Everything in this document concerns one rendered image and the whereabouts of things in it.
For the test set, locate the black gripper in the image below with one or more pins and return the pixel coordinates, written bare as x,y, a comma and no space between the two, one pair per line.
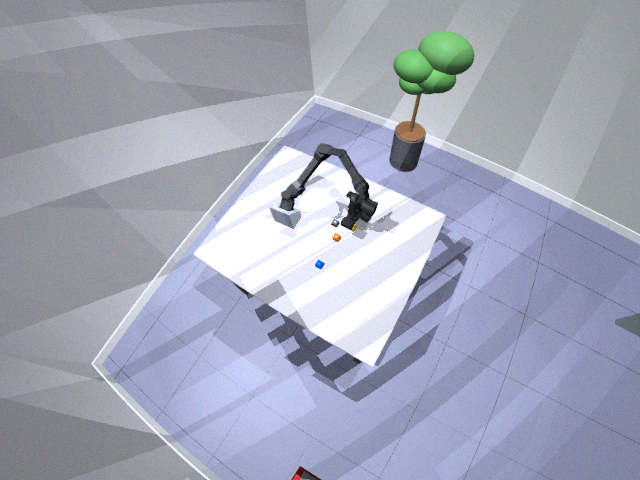
349,221

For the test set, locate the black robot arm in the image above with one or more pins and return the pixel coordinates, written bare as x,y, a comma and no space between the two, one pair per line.
359,199

